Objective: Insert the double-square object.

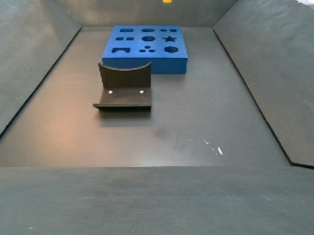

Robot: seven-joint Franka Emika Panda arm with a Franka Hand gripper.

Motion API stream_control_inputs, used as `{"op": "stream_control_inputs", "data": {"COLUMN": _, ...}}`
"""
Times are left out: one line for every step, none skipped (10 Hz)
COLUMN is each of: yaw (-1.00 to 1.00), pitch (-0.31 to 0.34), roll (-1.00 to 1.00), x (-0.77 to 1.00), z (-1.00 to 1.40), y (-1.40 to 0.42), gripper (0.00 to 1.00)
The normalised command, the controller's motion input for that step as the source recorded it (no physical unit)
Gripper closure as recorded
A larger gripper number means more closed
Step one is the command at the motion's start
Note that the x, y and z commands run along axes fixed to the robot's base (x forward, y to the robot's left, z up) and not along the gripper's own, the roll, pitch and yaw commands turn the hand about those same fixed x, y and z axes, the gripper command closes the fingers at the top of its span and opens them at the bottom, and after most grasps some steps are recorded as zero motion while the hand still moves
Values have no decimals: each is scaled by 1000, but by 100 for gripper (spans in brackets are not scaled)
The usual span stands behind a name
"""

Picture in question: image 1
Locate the black curved plastic holder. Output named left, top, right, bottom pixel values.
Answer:
left=93, top=63, right=152, bottom=110

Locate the blue shape-sorter block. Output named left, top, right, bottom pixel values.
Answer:
left=101, top=26, right=187, bottom=74

